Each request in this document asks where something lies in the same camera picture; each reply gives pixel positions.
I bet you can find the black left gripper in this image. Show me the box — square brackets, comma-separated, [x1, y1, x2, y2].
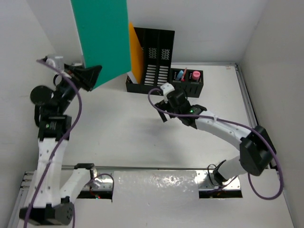
[57, 61, 102, 110]

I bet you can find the red clear pen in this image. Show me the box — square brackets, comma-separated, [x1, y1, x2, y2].
[181, 68, 187, 82]

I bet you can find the blue clear glue stick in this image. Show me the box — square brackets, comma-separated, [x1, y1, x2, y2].
[175, 70, 184, 81]

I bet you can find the green folder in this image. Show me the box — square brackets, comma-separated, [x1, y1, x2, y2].
[71, 0, 131, 87]

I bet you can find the orange folder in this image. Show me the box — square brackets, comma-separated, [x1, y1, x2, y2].
[128, 22, 144, 84]

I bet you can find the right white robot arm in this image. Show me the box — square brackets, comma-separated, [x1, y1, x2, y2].
[153, 90, 276, 186]

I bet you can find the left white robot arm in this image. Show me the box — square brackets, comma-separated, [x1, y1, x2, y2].
[19, 60, 102, 228]

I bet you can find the black pen holder box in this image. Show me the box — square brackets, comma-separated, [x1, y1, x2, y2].
[169, 68, 204, 98]

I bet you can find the black mesh file organizer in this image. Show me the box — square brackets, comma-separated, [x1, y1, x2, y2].
[126, 27, 175, 94]

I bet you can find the white front cover board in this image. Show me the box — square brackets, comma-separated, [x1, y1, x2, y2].
[17, 169, 295, 228]

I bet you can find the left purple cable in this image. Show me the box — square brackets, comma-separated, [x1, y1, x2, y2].
[22, 59, 114, 228]

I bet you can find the purple cable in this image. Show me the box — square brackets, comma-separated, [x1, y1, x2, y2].
[147, 88, 285, 200]
[22, 59, 114, 228]

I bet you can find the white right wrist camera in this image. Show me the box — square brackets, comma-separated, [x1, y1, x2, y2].
[160, 83, 175, 100]

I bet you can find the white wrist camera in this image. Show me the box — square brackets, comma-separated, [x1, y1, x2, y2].
[46, 54, 65, 71]
[160, 83, 175, 100]

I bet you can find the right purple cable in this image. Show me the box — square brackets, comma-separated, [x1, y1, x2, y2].
[147, 88, 285, 200]

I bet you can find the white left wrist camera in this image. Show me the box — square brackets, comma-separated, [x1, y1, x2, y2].
[46, 54, 65, 71]

